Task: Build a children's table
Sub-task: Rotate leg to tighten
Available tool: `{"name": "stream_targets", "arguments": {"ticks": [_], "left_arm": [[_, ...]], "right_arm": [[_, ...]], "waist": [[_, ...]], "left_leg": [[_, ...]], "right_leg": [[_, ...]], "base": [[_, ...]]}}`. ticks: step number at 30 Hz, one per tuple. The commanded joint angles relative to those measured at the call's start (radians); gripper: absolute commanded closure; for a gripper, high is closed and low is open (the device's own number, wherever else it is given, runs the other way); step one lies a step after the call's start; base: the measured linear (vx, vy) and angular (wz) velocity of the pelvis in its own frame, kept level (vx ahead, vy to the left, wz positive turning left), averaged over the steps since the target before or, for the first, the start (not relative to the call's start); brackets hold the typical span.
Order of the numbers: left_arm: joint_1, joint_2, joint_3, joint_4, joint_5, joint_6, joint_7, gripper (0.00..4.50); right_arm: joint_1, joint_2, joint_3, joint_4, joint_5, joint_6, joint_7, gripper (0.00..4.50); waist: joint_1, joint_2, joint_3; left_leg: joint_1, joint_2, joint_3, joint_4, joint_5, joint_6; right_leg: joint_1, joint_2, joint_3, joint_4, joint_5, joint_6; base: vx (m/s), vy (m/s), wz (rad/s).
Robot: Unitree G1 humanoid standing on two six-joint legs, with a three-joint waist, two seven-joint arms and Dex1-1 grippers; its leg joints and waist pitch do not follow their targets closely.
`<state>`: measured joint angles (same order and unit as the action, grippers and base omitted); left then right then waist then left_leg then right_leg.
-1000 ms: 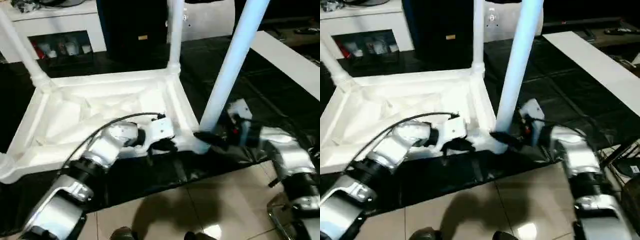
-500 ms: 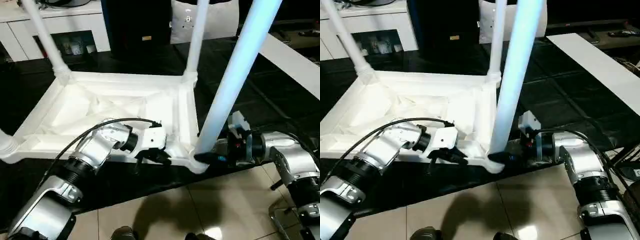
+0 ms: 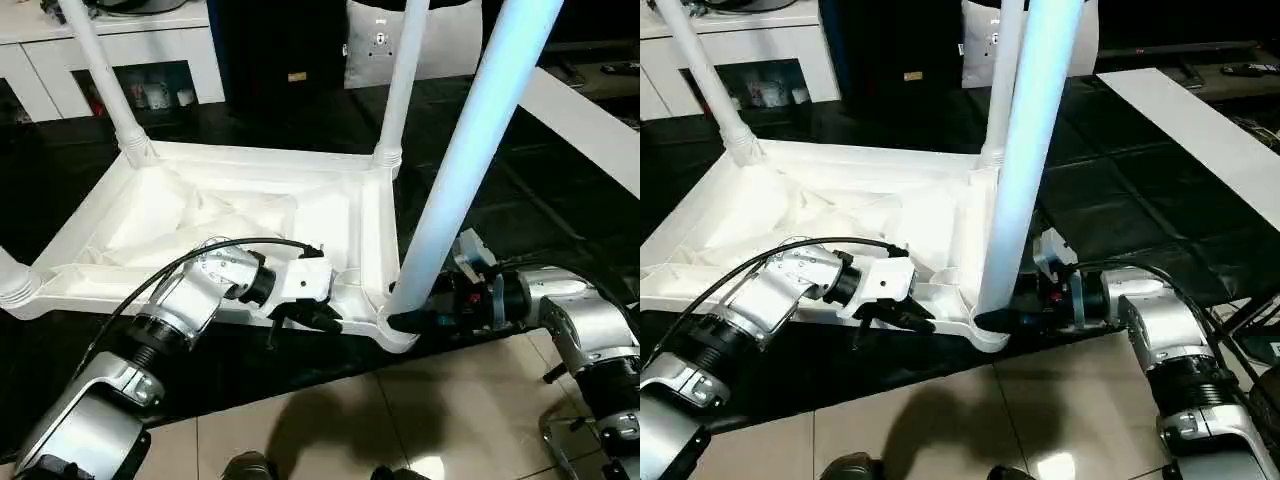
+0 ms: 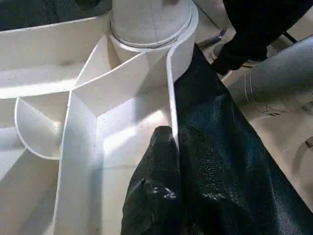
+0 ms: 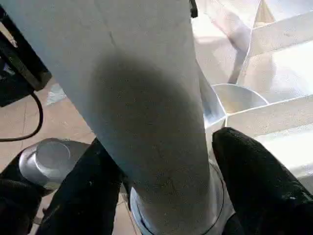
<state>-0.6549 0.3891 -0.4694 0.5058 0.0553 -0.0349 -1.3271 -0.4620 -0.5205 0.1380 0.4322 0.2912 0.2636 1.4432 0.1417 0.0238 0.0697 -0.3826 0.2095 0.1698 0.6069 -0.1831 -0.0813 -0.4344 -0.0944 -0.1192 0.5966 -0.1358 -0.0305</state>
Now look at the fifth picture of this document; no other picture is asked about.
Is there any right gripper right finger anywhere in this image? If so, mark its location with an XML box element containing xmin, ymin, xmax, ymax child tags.
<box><xmin>211</xmin><ymin>127</ymin><xmax>313</xmax><ymax>235</ymax></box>

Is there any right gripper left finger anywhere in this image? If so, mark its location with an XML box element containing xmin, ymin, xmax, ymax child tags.
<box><xmin>37</xmin><ymin>138</ymin><xmax>125</xmax><ymax>235</ymax></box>

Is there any white plastic table top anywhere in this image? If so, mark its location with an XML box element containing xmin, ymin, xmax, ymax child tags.
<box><xmin>188</xmin><ymin>0</ymin><xmax>313</xmax><ymax>196</ymax></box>

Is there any white plastic table leg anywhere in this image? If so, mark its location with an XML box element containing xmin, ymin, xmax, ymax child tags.
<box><xmin>0</xmin><ymin>0</ymin><xmax>226</xmax><ymax>235</ymax></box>

